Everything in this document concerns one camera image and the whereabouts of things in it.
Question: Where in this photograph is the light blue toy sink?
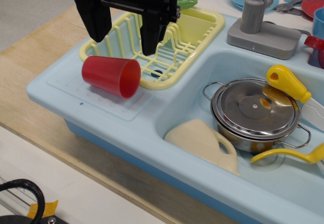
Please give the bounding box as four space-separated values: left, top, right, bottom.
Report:
27 8 323 223

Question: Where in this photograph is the yellow plastic spoon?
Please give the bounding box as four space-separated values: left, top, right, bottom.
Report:
251 143 323 164

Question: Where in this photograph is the red and purple toy cup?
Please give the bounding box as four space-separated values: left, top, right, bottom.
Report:
304 35 323 69

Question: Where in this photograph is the black braided cable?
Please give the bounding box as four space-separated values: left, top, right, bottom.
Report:
0 179 46 222

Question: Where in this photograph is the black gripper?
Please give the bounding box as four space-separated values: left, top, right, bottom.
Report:
74 0 180 56

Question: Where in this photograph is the cream plastic pitcher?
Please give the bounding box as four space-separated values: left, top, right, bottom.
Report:
165 119 240 176

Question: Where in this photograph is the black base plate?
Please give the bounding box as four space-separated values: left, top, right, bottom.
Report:
0 215 69 224

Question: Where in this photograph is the red plastic cup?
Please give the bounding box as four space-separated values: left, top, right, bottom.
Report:
82 56 141 99

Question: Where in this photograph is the grey toy fork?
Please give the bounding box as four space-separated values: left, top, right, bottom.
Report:
275 0 304 12

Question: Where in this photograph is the yellow handled toy knife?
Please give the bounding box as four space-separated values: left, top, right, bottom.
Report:
266 65 323 131

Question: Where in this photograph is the yellow dish drying rack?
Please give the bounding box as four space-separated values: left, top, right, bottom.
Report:
79 7 225 90

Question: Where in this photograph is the yellow tape piece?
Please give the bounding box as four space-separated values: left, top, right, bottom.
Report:
26 200 59 219

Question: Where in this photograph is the wooden board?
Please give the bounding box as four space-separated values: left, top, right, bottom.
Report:
0 0 238 224

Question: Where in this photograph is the blue plastic cup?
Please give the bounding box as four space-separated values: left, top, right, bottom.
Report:
312 8 324 39

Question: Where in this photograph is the steel pot with lid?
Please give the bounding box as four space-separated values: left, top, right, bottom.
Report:
202 79 311 153

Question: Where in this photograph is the grey toy faucet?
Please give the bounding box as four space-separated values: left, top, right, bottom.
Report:
226 0 301 60

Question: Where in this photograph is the red plastic plate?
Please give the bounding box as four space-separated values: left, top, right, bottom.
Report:
301 0 324 18

